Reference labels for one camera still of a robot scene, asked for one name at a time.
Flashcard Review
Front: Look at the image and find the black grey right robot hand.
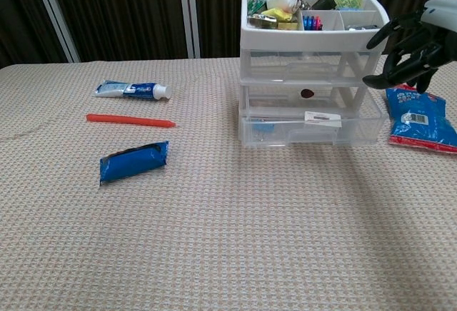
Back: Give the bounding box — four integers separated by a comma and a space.
362, 0, 457, 93

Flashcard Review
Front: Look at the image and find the small white tag item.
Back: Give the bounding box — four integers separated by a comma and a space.
303, 110, 343, 129

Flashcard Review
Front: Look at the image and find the clear drawer with blue clip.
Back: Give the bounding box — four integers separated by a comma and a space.
238, 105, 388, 147

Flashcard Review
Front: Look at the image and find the blue red snack bag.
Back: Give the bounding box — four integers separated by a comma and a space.
384, 83, 457, 155

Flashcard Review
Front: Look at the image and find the green blue patterned packet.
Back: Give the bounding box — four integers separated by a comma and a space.
334, 0, 368, 11

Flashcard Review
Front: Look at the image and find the black binder clip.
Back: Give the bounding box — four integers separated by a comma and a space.
311, 0, 337, 11

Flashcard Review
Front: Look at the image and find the stack of coloured clips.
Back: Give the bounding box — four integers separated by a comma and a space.
302, 14, 323, 31

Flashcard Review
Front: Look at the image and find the yellow wrapped block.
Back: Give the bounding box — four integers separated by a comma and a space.
259, 7, 292, 23

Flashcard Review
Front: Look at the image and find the shiny metallic packet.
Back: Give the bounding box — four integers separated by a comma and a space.
247, 14, 278, 29

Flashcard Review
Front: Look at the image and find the blue binder clip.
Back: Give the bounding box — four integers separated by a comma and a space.
255, 121, 276, 136

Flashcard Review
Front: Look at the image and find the blue white toothpaste tube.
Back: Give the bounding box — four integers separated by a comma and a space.
93, 80, 173, 101

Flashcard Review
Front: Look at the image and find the beige woven tablecloth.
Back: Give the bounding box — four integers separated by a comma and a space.
0, 53, 457, 311

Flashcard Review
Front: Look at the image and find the red plastic stick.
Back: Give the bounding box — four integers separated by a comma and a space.
86, 113, 177, 129

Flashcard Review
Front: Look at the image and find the blue foil snack packet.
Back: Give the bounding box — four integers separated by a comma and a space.
99, 141, 170, 186

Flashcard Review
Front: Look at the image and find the white plastic drawer organizer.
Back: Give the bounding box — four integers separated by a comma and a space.
239, 0, 391, 146

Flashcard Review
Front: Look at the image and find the white partition frame post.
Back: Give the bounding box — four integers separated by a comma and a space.
28, 0, 81, 63
177, 0, 201, 58

